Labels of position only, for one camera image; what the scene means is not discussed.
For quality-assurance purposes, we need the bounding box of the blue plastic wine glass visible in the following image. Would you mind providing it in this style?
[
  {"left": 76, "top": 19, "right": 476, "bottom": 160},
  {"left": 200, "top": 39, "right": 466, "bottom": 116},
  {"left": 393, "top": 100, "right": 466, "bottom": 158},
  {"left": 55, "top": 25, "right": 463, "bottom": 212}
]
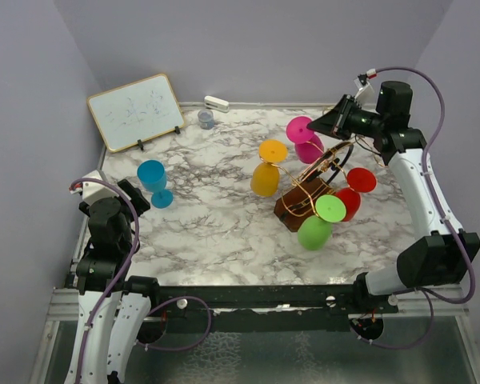
[{"left": 137, "top": 160, "right": 174, "bottom": 209}]

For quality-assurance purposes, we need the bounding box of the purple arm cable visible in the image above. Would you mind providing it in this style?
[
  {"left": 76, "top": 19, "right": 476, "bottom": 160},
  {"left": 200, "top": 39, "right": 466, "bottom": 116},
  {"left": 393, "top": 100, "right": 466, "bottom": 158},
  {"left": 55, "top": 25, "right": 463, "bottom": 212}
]
[
  {"left": 358, "top": 66, "right": 478, "bottom": 351},
  {"left": 69, "top": 178, "right": 213, "bottom": 384}
]

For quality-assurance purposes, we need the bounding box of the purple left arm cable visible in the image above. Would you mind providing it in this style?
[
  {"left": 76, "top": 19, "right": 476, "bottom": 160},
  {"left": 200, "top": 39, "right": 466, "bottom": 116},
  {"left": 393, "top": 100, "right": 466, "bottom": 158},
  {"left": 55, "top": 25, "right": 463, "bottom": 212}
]
[{"left": 69, "top": 178, "right": 213, "bottom": 384}]

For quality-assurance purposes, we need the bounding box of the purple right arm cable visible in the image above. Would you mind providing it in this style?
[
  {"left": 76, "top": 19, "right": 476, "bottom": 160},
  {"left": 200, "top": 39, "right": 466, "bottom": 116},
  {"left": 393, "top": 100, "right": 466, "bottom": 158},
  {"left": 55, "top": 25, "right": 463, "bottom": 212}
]
[{"left": 358, "top": 66, "right": 478, "bottom": 351}]

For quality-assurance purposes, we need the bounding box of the red plastic wine glass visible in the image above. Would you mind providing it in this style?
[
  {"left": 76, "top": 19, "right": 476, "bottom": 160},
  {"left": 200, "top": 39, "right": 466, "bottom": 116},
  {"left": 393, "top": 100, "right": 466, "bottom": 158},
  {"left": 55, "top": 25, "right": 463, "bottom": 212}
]
[{"left": 335, "top": 167, "right": 377, "bottom": 222}]

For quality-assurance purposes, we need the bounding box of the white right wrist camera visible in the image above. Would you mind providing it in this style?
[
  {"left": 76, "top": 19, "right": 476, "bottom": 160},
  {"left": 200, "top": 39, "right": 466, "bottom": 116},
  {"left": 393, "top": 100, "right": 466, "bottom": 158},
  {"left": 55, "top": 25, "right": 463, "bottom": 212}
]
[{"left": 354, "top": 69, "right": 377, "bottom": 106}]

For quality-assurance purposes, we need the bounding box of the magenta plastic wine glass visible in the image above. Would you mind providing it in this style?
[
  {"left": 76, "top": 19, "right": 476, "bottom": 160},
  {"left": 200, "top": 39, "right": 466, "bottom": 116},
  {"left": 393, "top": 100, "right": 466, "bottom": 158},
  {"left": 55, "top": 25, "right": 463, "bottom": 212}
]
[{"left": 286, "top": 116, "right": 324, "bottom": 164}]

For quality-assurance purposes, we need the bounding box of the yellow plastic wine glass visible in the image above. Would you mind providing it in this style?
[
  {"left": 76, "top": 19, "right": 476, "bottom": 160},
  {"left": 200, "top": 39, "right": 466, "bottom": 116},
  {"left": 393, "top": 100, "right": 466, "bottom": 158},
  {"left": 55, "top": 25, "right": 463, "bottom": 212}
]
[{"left": 250, "top": 139, "right": 288, "bottom": 197}]

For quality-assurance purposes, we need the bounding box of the green plastic wine glass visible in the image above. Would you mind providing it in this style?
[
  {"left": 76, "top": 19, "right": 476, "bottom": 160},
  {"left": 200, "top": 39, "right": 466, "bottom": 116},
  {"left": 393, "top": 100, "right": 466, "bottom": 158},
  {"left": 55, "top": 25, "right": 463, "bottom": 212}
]
[{"left": 297, "top": 194, "right": 346, "bottom": 250}]

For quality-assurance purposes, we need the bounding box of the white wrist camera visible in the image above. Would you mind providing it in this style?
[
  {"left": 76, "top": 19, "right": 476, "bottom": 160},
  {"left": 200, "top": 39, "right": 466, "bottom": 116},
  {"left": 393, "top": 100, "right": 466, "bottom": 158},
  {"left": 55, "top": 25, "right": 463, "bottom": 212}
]
[
  {"left": 70, "top": 170, "right": 116, "bottom": 206},
  {"left": 354, "top": 69, "right": 377, "bottom": 106}
]

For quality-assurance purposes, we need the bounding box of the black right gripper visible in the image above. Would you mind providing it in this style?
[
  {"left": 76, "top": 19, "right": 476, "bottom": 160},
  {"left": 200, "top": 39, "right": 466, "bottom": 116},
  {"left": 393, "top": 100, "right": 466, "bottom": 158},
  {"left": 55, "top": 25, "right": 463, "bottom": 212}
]
[{"left": 308, "top": 94, "right": 385, "bottom": 141}]

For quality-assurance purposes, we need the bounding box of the gold framed whiteboard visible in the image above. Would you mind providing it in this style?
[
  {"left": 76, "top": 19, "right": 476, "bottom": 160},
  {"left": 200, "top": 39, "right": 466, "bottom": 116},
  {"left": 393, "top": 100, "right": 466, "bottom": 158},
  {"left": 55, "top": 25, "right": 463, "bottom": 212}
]
[{"left": 87, "top": 74, "right": 186, "bottom": 153}]

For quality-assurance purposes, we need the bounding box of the white eraser block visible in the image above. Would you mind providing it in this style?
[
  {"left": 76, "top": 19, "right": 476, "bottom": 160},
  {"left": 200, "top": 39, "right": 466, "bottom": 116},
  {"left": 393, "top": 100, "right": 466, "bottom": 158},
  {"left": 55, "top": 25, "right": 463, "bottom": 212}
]
[{"left": 203, "top": 95, "right": 230, "bottom": 113}]

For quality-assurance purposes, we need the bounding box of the black metal base frame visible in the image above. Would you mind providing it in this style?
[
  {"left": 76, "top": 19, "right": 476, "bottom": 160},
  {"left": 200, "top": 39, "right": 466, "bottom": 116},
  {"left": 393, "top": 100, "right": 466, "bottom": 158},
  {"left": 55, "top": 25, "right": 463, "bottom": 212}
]
[{"left": 66, "top": 259, "right": 449, "bottom": 335}]

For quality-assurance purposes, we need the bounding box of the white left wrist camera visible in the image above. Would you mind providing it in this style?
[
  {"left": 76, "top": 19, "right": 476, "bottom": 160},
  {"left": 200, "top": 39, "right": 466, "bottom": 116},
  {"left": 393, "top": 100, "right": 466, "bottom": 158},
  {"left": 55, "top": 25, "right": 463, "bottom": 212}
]
[{"left": 70, "top": 170, "right": 116, "bottom": 206}]

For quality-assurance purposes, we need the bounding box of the small blue glass jar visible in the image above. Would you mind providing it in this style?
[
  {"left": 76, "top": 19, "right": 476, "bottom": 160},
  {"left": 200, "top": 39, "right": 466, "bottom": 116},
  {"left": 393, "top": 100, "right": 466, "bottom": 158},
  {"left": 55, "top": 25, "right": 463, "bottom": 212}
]
[{"left": 198, "top": 109, "right": 215, "bottom": 130}]

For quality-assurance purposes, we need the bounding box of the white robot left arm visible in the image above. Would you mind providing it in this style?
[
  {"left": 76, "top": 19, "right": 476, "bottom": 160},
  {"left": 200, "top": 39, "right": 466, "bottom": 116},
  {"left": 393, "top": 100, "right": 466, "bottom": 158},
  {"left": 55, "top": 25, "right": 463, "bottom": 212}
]
[{"left": 65, "top": 174, "right": 161, "bottom": 383}]

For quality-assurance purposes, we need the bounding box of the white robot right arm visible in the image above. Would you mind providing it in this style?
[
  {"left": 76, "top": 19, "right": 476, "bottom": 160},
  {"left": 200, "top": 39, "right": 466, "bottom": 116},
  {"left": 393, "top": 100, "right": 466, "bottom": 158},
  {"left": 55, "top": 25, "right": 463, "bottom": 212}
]
[{"left": 307, "top": 81, "right": 480, "bottom": 313}]

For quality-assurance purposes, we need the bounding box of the copper wire glass rack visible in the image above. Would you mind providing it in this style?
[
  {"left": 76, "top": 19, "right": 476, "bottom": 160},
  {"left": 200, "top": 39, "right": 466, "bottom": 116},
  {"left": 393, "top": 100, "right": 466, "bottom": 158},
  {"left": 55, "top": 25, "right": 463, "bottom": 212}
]
[{"left": 274, "top": 141, "right": 354, "bottom": 233}]

